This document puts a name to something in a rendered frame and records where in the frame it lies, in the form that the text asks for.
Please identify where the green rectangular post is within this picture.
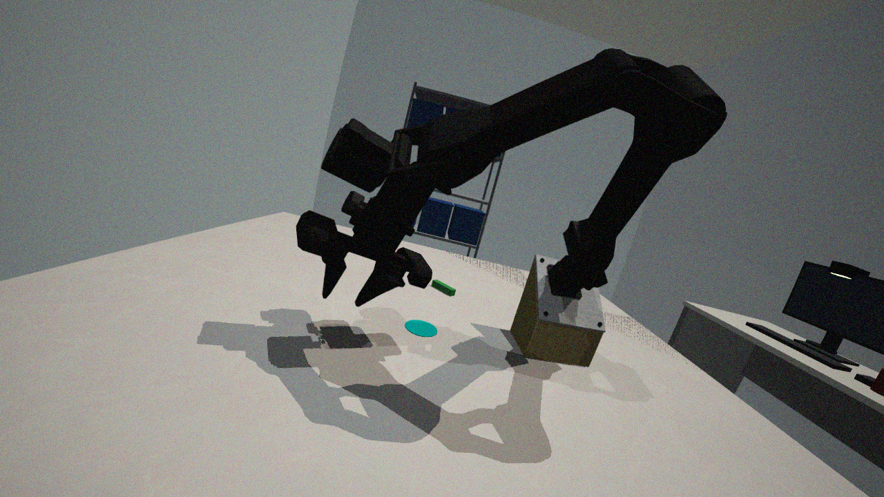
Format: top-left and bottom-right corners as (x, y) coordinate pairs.
(432, 280), (456, 297)

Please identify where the teal flat circle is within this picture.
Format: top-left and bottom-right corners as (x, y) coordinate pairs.
(405, 320), (437, 337)

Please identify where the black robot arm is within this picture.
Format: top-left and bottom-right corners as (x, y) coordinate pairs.
(321, 48), (727, 299)

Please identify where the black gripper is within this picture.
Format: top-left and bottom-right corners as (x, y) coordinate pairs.
(296, 195), (432, 306)

